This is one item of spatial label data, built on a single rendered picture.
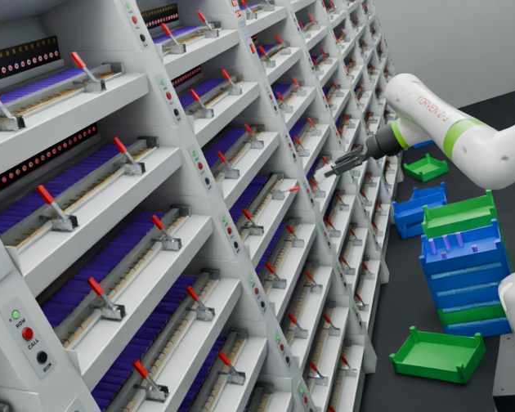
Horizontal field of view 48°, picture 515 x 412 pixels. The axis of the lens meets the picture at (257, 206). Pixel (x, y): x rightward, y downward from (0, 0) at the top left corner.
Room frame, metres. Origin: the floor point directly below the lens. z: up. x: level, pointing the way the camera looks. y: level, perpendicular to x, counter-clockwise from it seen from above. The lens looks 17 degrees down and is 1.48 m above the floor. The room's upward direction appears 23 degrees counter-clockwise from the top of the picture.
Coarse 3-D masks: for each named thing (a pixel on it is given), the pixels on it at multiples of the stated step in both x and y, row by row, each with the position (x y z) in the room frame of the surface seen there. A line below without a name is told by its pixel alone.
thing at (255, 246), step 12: (264, 168) 2.07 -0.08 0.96; (276, 168) 2.05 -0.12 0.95; (288, 168) 2.04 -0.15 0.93; (288, 180) 2.03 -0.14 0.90; (288, 192) 1.92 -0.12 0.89; (276, 204) 1.83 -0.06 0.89; (288, 204) 1.89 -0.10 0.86; (264, 216) 1.75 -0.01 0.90; (276, 216) 1.74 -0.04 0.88; (264, 228) 1.67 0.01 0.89; (276, 228) 1.74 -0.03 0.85; (252, 240) 1.60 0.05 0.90; (264, 240) 1.61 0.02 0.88; (252, 252) 1.53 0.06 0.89
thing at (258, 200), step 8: (272, 176) 2.02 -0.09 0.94; (272, 184) 1.97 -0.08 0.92; (264, 192) 1.88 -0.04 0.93; (256, 200) 1.82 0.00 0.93; (264, 200) 1.84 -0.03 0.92; (248, 208) 1.76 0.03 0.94; (256, 208) 1.79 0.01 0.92; (256, 216) 1.74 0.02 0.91; (240, 224) 1.66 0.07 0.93; (240, 232) 1.65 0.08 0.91
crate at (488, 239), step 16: (496, 224) 2.07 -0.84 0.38; (464, 240) 2.14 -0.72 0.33; (480, 240) 2.10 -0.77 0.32; (496, 240) 1.92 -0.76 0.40; (432, 256) 2.14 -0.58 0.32; (448, 256) 2.09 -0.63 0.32; (464, 256) 1.96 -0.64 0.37; (480, 256) 1.94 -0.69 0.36; (496, 256) 1.91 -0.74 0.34; (432, 272) 2.01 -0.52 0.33
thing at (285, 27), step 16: (288, 0) 2.73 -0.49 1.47; (288, 16) 2.67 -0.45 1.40; (272, 32) 2.71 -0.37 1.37; (288, 32) 2.68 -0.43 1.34; (304, 48) 2.71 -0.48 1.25; (304, 64) 2.68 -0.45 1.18; (320, 96) 2.69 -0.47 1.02; (304, 112) 2.71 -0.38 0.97; (320, 112) 2.68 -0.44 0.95; (336, 128) 2.75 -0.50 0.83; (336, 144) 2.67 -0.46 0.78; (368, 224) 2.70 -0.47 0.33; (368, 240) 2.68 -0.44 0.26; (384, 272) 2.67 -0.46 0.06
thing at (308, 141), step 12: (300, 120) 2.72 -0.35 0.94; (312, 120) 2.68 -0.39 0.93; (324, 120) 2.67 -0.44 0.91; (300, 132) 2.50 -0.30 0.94; (312, 132) 2.51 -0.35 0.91; (324, 132) 2.54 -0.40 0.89; (300, 144) 2.27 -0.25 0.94; (312, 144) 2.40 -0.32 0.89; (300, 156) 2.27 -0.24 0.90; (312, 156) 2.29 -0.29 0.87
